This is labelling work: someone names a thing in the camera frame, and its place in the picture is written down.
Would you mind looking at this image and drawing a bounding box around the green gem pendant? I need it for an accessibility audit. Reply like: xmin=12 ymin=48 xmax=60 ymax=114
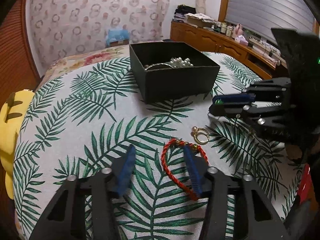
xmin=215 ymin=100 xmax=223 ymax=105

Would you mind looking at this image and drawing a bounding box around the gold pearl ring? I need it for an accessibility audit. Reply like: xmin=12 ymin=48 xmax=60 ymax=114
xmin=190 ymin=126 xmax=210 ymax=145

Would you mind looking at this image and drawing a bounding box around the red braided bracelet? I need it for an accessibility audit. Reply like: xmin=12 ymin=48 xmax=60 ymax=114
xmin=160 ymin=138 xmax=209 ymax=202

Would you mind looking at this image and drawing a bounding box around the white pearl necklace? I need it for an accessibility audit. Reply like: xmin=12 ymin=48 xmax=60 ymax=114
xmin=168 ymin=57 xmax=194 ymax=68

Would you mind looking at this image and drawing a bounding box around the black jewelry box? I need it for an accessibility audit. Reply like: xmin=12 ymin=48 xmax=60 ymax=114
xmin=129 ymin=42 xmax=220 ymax=103

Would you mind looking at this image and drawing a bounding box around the person's right hand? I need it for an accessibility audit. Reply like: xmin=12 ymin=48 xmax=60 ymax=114
xmin=285 ymin=144 xmax=303 ymax=161

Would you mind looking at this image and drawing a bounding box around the pink tissue box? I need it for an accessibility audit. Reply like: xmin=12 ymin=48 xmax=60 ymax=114
xmin=234 ymin=35 xmax=248 ymax=46

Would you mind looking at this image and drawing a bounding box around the wooden sideboard cabinet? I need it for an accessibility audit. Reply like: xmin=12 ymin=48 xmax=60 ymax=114
xmin=170 ymin=21 xmax=289 ymax=79

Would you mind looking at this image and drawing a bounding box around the cardboard box with papers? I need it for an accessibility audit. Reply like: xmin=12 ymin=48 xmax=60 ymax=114
xmin=185 ymin=13 xmax=215 ymax=28

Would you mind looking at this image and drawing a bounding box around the grey window blind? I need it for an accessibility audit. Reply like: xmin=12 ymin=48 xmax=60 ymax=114
xmin=226 ymin=0 xmax=314 ymax=42

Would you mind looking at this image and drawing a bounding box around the palm leaf tablecloth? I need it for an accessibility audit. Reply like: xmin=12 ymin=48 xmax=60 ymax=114
xmin=14 ymin=53 xmax=303 ymax=239

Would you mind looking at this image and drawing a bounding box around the stack of clothes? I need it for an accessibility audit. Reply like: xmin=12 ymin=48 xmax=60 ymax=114
xmin=172 ymin=4 xmax=196 ymax=23

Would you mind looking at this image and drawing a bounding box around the yellow plush toy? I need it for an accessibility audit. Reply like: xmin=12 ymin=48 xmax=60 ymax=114
xmin=0 ymin=89 xmax=34 ymax=199

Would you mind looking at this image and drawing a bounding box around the blue bag on box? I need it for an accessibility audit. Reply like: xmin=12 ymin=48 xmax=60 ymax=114
xmin=106 ymin=29 xmax=130 ymax=47

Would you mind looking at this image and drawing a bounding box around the floral bed cover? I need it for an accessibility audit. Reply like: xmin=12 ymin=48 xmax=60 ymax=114
xmin=36 ymin=44 xmax=129 ymax=91

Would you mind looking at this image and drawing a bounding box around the wooden louvered wardrobe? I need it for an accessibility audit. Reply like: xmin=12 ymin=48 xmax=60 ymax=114
xmin=0 ymin=0 xmax=41 ymax=105

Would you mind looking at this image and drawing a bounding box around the pink circle pattern curtain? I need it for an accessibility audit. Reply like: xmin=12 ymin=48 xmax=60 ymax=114
xmin=29 ymin=0 xmax=170 ymax=68

